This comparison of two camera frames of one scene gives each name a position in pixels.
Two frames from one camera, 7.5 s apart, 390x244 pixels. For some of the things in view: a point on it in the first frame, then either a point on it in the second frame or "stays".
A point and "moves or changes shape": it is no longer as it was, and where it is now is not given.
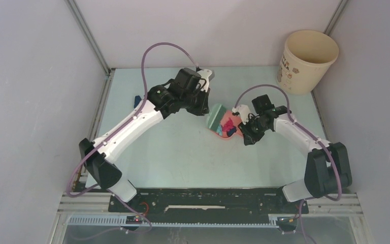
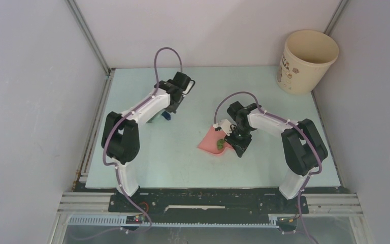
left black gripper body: x=196 y=102 -> x=172 y=108
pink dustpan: x=236 y=121 moves or changes shape
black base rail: x=223 y=201 stays
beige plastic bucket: x=307 y=58 stays
